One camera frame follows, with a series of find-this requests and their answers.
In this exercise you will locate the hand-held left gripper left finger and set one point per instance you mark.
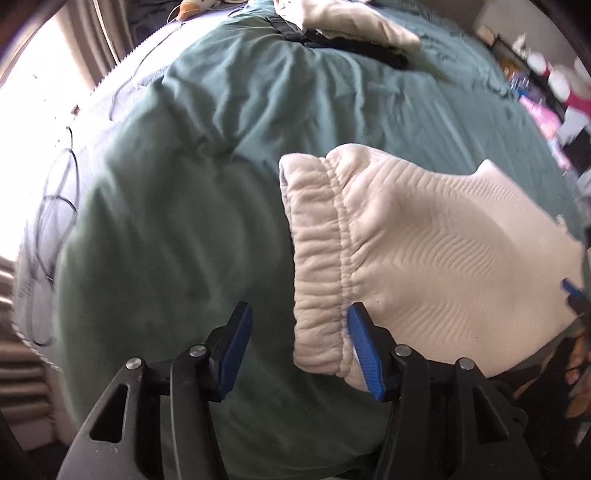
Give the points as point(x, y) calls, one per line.
point(235, 351)

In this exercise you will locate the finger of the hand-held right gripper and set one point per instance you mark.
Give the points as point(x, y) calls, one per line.
point(571, 287)

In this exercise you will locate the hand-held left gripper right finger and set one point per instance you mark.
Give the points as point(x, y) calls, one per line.
point(367, 356)

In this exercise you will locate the cream textured pants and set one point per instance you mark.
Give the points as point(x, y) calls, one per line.
point(415, 258)

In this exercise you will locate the person's right hand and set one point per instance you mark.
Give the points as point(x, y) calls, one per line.
point(581, 383)

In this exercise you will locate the green duvet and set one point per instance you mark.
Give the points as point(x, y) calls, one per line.
point(184, 207)

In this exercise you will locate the pink cloth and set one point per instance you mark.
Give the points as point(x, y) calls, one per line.
point(547, 120)

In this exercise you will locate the pink bear plush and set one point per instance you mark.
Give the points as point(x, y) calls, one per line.
point(572, 87)

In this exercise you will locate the grey curtain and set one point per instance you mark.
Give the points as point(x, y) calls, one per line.
point(87, 37)
point(23, 369)

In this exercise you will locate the folded black garment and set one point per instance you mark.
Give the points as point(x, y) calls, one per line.
point(351, 48)

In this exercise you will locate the folded cream garment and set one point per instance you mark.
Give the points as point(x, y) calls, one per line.
point(351, 21)

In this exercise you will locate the white duck plush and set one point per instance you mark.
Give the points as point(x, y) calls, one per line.
point(196, 7)

